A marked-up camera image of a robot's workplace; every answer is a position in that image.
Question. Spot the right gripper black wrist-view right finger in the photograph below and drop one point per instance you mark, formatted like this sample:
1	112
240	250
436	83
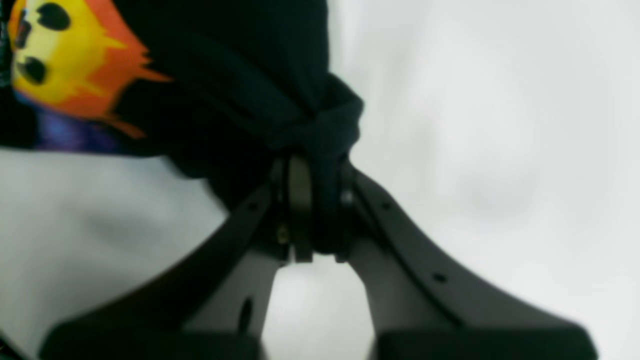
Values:
425	305

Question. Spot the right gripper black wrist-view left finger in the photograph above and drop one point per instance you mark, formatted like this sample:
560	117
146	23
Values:
212	304

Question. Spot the black printed T-shirt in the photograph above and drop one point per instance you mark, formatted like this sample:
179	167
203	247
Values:
220	87

